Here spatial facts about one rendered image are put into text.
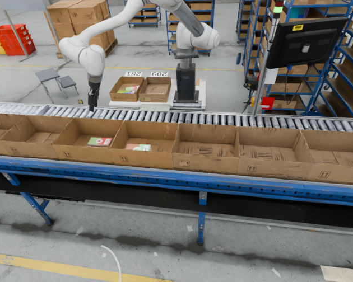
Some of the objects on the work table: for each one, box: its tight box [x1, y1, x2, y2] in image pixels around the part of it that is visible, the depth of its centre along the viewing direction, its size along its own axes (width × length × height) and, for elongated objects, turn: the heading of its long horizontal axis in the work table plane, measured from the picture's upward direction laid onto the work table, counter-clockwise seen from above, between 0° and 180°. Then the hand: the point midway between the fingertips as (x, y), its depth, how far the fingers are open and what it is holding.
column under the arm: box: [173, 63, 199, 103], centre depth 223 cm, size 26×26×33 cm
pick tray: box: [139, 77, 171, 103], centre depth 238 cm, size 28×38×10 cm
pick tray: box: [109, 76, 145, 102], centre depth 242 cm, size 28×38×10 cm
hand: (93, 105), depth 151 cm, fingers open, 5 cm apart
